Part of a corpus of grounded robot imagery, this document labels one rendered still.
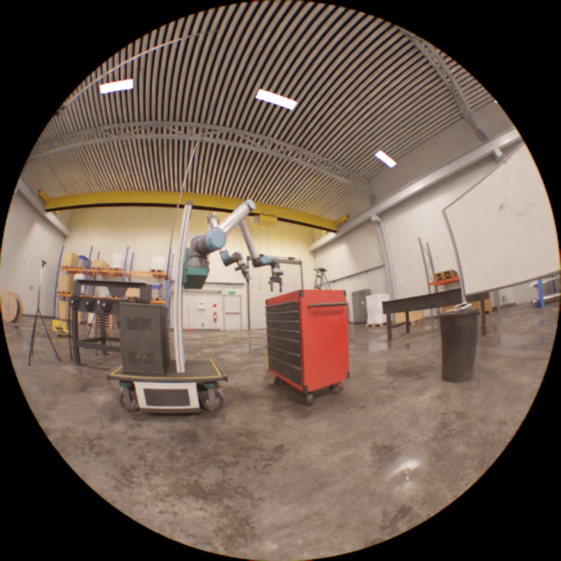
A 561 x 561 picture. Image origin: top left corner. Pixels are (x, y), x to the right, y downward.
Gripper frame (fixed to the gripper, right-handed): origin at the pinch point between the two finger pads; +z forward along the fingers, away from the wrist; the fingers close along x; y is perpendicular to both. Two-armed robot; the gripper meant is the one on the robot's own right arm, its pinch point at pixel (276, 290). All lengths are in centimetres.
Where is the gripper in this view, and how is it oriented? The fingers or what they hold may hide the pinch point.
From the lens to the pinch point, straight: 187.4
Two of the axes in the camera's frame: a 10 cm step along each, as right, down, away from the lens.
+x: -6.6, -1.1, -7.4
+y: -7.5, 1.7, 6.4
